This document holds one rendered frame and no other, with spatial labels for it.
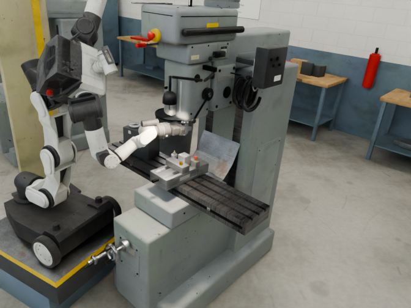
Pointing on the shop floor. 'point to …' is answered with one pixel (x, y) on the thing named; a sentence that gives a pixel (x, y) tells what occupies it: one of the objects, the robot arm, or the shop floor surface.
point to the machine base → (216, 274)
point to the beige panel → (30, 36)
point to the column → (255, 143)
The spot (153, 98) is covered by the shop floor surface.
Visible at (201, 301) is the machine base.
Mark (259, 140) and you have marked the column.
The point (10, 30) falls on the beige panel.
